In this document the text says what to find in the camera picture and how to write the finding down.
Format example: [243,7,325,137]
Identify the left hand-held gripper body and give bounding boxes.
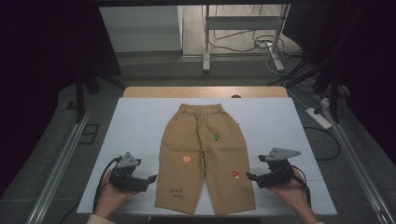
[108,151,149,192]

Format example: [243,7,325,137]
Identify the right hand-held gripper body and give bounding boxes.
[257,147,303,189]

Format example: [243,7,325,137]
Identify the tan pants with embroidered patches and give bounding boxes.
[154,103,257,217]

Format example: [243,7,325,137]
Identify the person's right hand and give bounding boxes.
[268,174,312,216]

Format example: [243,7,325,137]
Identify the person's left hand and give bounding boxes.
[92,170,140,218]

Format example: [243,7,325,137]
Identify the white table mat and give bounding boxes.
[76,97,338,217]

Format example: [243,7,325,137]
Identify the white power strip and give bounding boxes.
[305,107,333,131]

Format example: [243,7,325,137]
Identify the black metal stand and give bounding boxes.
[284,55,350,124]
[74,55,126,124]

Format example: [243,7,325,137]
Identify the dark curtain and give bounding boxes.
[0,0,123,200]
[281,0,396,166]

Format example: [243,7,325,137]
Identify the white metal stand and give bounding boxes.
[202,4,291,74]

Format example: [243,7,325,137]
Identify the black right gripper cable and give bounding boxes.
[290,165,313,209]

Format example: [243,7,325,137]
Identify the black looped floor cable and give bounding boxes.
[303,125,342,161]

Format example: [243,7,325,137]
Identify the aluminium rail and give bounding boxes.
[317,96,396,224]
[26,111,92,224]

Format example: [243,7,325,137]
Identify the tangled floor cables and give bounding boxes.
[207,29,304,61]

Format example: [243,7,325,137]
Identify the white wall panel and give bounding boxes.
[99,6,183,53]

